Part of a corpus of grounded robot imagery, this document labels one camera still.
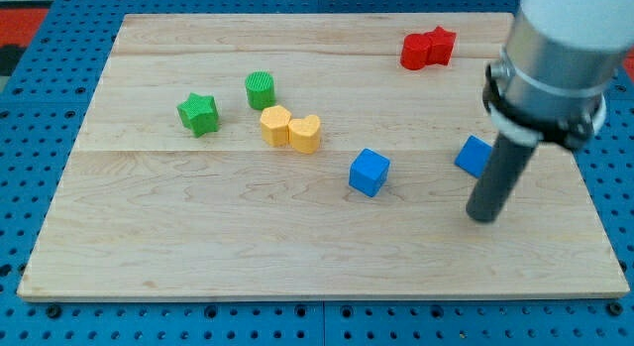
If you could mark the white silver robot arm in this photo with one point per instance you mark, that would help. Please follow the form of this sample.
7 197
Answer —
558 59

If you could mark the blue cube block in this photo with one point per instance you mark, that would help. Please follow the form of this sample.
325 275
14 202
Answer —
368 172

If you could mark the blue triangle block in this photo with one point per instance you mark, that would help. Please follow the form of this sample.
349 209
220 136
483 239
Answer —
473 156

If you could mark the yellow heart block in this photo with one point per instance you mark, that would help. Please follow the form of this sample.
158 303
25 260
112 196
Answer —
305 134

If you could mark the yellow hexagon block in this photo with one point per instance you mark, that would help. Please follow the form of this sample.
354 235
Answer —
274 125

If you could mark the light wooden board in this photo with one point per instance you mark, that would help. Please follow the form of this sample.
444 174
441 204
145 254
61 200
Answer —
144 211

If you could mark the green cylinder block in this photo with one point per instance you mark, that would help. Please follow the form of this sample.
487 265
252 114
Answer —
260 90

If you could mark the green star block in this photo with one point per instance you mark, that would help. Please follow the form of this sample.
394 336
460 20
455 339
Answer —
199 114

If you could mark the red cylinder block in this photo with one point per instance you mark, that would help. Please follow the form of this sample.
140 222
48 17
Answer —
415 50

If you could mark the red star block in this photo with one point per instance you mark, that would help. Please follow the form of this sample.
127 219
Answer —
442 43

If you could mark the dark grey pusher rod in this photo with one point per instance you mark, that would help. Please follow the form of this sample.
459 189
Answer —
505 165

